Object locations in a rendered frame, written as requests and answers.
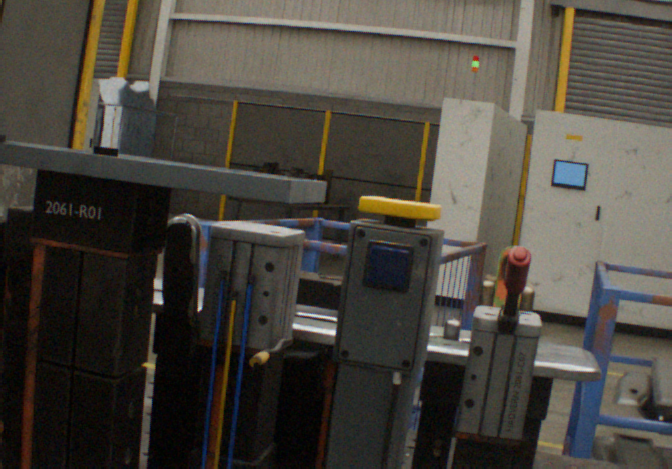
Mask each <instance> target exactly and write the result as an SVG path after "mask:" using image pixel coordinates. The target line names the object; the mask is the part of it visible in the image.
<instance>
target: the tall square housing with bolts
mask: <svg viewBox="0 0 672 469"><path fill-rule="evenodd" d="M210 236H211V237H210V244H209V252H208V261H207V269H206V278H205V287H204V296H203V305H202V314H201V323H200V333H199V338H198V339H197V344H198V345H202V346H204V353H203V363H202V373H201V383H200V393H199V403H198V413H197V423H196V434H195V444H194V447H196V448H195V449H194V450H192V451H191V452H190V453H189V457H188V468H187V469H275V461H276V453H277V445H278V444H277V443H274V442H273V441H274V433H275V425H276V417H277V408H278V400H279V392H280V384H281V376H282V368H283V360H284V352H285V348H286V347H287V346H289V345H290V344H292V343H293V337H292V330H293V322H294V314H295V306H296V298H297V291H298V283H299V275H300V267H301V259H302V252H303V244H304V239H305V232H304V231H302V230H298V229H291V228H284V227H277V226H270V225H263V224H257V223H250V222H243V221H236V222H227V223H217V224H213V225H212V226H211V233H210ZM282 339H289V341H290V342H289V344H285V345H283V346H282V348H281V350H280V352H279V353H278V354H276V355H269V357H268V359H267V361H266V362H265V363H263V364H262V365H260V367H259V368H253V367H251V365H250V364H249V360H250V358H252V357H253V356H255V355H256V354H258V353H260V352H261V351H263V350H266V349H269V350H272V349H274V348H275V347H276V345H277V343H278V342H279V341H280V340H282Z"/></svg>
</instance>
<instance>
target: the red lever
mask: <svg viewBox="0 0 672 469"><path fill-rule="evenodd" d="M530 263H531V253H530V251H529V250H528V249H527V248H525V247H522V246H517V247H514V248H512V249H511V250H510V252H509V254H508V260H507V266H506V273H505V279H504V286H505V288H506V290H507V294H506V299H505V304H502V305H501V309H500V310H499V313H498V316H497V326H498V329H497V331H498V332H504V333H511V334H514V333H515V331H516V328H517V327H518V324H519V319H520V314H519V313H520V312H519V306H517V305H518V300H519V294H520V293H522V292H523V291H524V290H525V287H526V283H527V277H528V272H529V268H530Z"/></svg>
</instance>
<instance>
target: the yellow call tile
mask: <svg viewBox="0 0 672 469"><path fill-rule="evenodd" d="M358 209H359V211H361V212H366V213H373V214H380V215H384V221H383V224H386V225H391V226H398V227H406V228H415V225H416V220H423V221H430V222H432V221H435V220H438V219H440V217H441V210H442V208H441V206H440V205H434V204H427V203H420V202H413V201H405V200H398V199H391V198H384V197H376V196H363V197H361V198H360V200H359V208H358Z"/></svg>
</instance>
